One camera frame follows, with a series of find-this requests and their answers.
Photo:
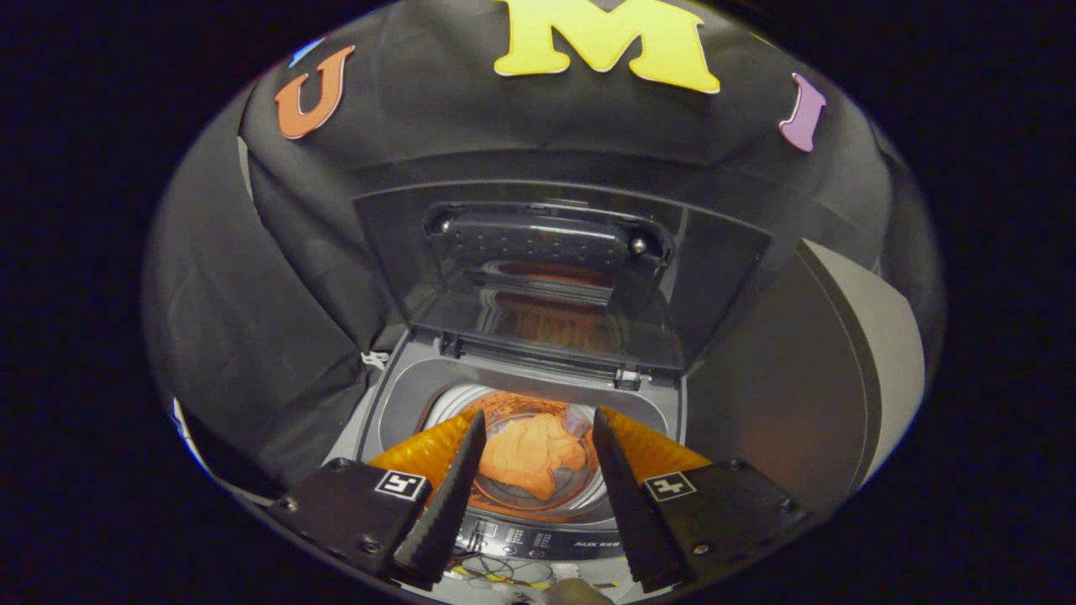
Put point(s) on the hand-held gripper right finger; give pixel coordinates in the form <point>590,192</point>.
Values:
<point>626,512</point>

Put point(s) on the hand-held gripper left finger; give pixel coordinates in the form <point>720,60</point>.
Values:
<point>445,512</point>

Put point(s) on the orange polo shirt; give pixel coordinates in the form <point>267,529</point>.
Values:
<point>530,454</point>

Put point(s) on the dark grey washing machine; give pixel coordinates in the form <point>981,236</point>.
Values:
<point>403,403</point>

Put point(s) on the transparent washing machine lid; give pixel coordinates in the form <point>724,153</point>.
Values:
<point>546,286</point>

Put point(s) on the grey cabinet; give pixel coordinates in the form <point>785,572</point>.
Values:
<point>756,378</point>

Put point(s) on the black backdrop cloth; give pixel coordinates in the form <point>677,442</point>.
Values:
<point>294,294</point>

